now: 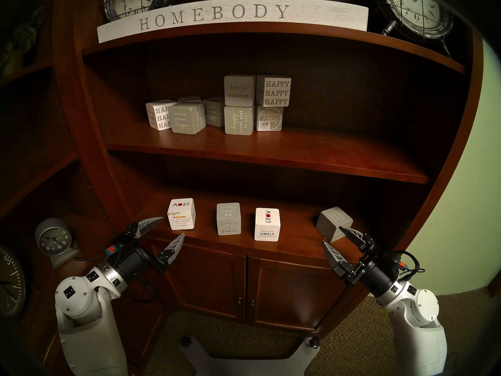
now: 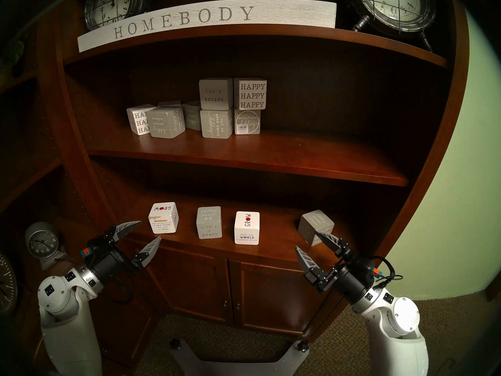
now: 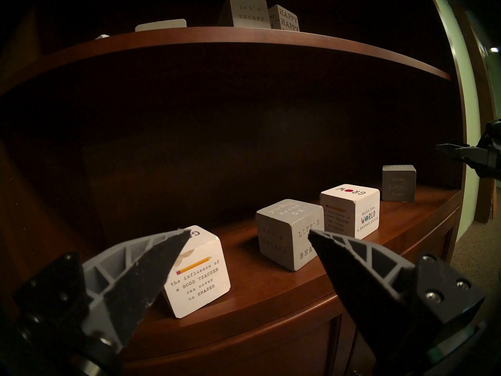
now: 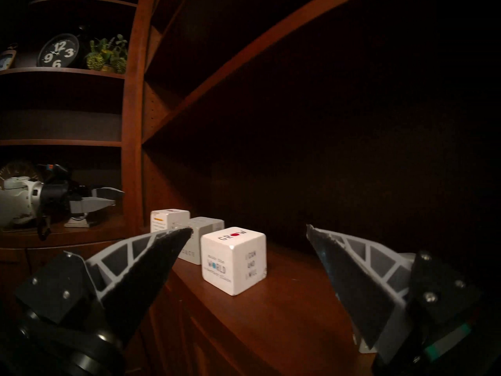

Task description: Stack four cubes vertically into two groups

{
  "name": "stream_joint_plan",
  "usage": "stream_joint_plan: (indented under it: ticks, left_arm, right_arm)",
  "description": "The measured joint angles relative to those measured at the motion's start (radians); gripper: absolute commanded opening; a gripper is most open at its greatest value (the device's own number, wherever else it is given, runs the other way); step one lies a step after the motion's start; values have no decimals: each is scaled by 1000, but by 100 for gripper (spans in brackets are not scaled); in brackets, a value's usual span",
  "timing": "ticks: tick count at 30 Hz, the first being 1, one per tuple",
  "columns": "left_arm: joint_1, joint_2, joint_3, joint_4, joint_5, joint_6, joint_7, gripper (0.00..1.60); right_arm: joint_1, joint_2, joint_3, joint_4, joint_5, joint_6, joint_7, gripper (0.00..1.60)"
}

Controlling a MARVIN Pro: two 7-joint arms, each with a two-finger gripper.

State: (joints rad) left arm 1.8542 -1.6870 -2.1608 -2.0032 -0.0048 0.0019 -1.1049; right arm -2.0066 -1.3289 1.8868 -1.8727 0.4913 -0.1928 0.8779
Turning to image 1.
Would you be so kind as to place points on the brown wooden side bookshelf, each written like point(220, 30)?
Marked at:
point(39, 171)

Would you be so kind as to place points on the brown wooden cabinet door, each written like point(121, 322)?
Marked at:
point(211, 281)
point(289, 293)

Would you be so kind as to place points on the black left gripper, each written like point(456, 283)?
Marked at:
point(135, 259)

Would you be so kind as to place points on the grey always choose happy cube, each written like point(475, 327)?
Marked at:
point(184, 118)

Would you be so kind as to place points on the grey cube with barcode sticker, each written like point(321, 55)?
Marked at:
point(270, 118)

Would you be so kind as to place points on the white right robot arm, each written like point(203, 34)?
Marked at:
point(415, 320)

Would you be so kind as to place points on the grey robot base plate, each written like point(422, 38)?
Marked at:
point(250, 363)

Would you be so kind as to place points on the green artificial plant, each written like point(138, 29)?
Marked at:
point(23, 38)

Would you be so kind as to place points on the grey life's a beach cube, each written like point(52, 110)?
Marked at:
point(229, 218)

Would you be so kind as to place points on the brown wooden main bookshelf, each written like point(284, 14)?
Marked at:
point(274, 152)

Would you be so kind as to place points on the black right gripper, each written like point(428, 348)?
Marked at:
point(375, 273)

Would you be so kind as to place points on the white GROW cube torn label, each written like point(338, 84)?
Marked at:
point(182, 214)

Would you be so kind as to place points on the side bookshelf cabinet door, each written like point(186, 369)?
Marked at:
point(141, 324)

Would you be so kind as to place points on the grey let's escape cube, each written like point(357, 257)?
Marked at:
point(238, 90)

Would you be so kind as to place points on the large dark round clock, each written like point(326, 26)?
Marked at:
point(9, 281)

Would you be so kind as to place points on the white HOMEBODY wooden sign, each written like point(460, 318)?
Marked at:
point(235, 15)

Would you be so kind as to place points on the grey script cube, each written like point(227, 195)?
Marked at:
point(214, 111)

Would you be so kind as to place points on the white GROW world cube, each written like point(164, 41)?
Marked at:
point(267, 224)

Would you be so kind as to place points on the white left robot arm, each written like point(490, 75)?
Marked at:
point(78, 300)

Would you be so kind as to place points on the grey happy looks good cube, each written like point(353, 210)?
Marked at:
point(238, 120)

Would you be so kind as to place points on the small grey cube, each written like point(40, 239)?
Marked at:
point(189, 99)

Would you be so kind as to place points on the small grey alarm clock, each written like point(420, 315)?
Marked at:
point(53, 238)

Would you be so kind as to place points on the white framed HAPPY cube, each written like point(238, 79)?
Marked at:
point(276, 91)

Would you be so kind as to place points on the black base knob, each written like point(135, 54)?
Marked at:
point(187, 342)
point(313, 342)

